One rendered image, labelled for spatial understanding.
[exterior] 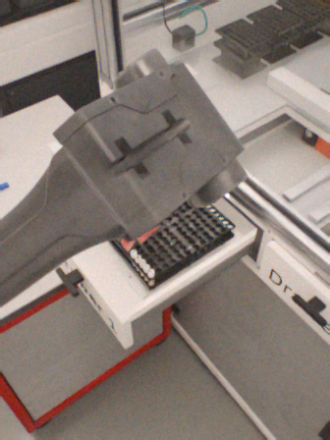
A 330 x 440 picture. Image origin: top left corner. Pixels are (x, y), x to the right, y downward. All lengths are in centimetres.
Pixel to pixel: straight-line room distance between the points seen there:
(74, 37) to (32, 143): 40
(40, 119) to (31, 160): 18
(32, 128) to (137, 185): 124
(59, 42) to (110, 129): 137
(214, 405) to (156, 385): 21
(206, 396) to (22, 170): 99
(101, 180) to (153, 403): 154
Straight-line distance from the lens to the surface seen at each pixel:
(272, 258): 97
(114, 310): 86
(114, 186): 27
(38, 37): 159
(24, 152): 142
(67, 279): 93
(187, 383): 180
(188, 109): 32
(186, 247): 97
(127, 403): 178
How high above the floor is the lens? 168
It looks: 51 degrees down
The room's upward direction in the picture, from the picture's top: 1 degrees counter-clockwise
